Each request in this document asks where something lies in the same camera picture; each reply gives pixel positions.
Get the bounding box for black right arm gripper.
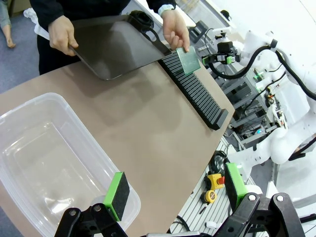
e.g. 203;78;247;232
201;53;242;66

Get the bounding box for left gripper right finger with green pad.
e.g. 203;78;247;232
214;162;307;237

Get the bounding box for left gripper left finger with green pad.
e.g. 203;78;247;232
54;171;130;237

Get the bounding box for green PCB board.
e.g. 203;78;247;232
175;46;201;76

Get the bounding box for dark brown plastic tray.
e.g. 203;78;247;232
69;14;173;81

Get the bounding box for person's right forearm black sleeve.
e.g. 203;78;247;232
29;0;65;25

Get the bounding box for person's left forearm black sleeve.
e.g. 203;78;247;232
145;0;177;10

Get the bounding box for person's left hand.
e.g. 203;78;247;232
161;9;191;52

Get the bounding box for person's right hand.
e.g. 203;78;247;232
48;15;79;56

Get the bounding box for yellow emergency stop box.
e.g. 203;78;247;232
206;173;226;191

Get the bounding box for yellow tape measure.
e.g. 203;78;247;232
203;190;218;204

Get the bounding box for black slotted PCB rack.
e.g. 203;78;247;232
158;53;229;131

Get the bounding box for white desk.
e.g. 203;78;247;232
176;0;197;28

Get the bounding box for small black device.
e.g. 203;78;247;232
220;9;232;22

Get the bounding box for grey metal equipment shelf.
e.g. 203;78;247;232
208;44;279;151

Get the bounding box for white wristwatch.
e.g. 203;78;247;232
158;4;175;15

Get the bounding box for clear plastic storage box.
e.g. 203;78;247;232
0;92;141;237

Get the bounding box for person's torso black clothes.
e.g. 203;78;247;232
37;0;131;76

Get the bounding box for white cloth at person's waist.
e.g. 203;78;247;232
23;7;50;40

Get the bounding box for brown cardboard box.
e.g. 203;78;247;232
11;0;32;15

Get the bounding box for bystander leg grey trousers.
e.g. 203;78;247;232
0;0;17;49

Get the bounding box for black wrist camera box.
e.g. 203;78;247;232
218;42;235;54

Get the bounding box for coiled black cable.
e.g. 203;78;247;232
209;150;230;173

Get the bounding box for black plastic frame stand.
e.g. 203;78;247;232
189;21;209;44

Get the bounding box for black robot arm hose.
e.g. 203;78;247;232
209;45;316;99

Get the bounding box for slotted aluminium base plate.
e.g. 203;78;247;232
170;137;262;235

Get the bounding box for loose black cable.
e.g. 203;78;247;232
170;216;191;233

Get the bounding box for black round cable reel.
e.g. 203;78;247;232
129;10;155;32

